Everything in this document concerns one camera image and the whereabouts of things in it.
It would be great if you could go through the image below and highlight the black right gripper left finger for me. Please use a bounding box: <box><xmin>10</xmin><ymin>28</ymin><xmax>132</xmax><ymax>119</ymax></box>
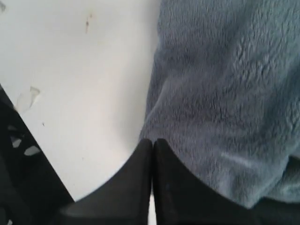
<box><xmin>56</xmin><ymin>139</ymin><xmax>153</xmax><ymax>225</ymax></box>

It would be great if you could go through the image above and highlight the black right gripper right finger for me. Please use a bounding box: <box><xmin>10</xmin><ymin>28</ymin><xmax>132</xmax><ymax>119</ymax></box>
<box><xmin>153</xmin><ymin>139</ymin><xmax>300</xmax><ymax>225</ymax></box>

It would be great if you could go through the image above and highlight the grey-blue fleece towel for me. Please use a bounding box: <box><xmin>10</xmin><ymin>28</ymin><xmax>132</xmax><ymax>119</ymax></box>
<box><xmin>140</xmin><ymin>0</ymin><xmax>300</xmax><ymax>208</ymax></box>

